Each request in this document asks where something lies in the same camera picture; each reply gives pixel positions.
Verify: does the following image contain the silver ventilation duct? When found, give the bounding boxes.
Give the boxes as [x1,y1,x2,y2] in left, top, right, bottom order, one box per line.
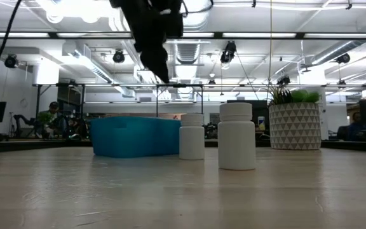
[166,0,212,64]

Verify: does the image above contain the person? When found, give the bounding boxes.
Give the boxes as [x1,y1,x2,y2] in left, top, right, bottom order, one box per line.
[337,111,366,142]
[36,101,69,138]

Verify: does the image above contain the black background station frame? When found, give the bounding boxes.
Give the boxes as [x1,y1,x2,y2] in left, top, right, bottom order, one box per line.
[155,83,205,119]
[32,82,86,139]

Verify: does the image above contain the white triangle-patterned plant pot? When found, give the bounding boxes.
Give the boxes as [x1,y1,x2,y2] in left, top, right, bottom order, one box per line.
[268,102,322,151]

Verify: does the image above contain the blue plastic basket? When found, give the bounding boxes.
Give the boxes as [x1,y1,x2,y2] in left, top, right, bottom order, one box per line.
[90,115,182,159]

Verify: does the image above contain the black hanging camera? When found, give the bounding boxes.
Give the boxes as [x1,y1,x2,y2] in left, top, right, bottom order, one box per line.
[4,54,18,69]
[277,75,291,87]
[220,40,238,64]
[112,50,126,64]
[335,52,351,65]

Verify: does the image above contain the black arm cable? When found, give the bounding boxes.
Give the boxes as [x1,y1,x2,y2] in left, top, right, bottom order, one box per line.
[0,0,22,80]

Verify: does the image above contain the black aluminium table frame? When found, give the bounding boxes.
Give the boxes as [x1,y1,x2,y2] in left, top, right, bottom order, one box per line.
[0,138,366,154]

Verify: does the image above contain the long overhead light bar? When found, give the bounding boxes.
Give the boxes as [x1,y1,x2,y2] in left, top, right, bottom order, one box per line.
[0,31,366,40]

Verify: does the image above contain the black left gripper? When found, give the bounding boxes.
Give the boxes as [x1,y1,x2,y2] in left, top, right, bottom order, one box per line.
[109,0,184,83]

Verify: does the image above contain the green succulent plant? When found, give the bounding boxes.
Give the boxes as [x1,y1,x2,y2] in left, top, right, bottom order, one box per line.
[270,86,321,106]

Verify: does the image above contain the white pill bottle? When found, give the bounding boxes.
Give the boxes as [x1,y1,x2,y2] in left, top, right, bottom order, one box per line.
[217,102,257,171]
[179,113,206,161]

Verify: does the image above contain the thin hanging cord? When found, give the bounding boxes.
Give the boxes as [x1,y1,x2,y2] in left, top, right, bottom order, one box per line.
[268,0,273,96]

